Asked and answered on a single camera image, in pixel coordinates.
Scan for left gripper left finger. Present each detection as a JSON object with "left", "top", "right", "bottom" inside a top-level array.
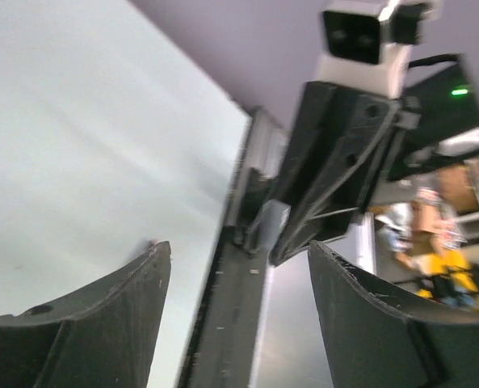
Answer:
[{"left": 0, "top": 242, "right": 171, "bottom": 388}]

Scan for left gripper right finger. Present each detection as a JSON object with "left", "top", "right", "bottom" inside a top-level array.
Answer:
[{"left": 308, "top": 241, "right": 479, "bottom": 388}]

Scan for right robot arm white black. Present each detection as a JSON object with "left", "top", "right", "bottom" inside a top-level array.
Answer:
[{"left": 270, "top": 54, "right": 479, "bottom": 266}]

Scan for aluminium frame rail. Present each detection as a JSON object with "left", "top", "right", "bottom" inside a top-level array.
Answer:
[{"left": 222, "top": 107, "right": 288, "bottom": 226}]

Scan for staple strip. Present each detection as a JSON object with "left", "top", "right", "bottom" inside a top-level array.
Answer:
[{"left": 245, "top": 200, "right": 291, "bottom": 254}]

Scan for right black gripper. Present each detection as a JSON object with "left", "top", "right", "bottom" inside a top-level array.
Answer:
[{"left": 270, "top": 81, "right": 420, "bottom": 266}]

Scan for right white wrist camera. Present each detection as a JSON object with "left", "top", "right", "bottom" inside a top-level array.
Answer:
[{"left": 316, "top": 0, "right": 443, "bottom": 99}]

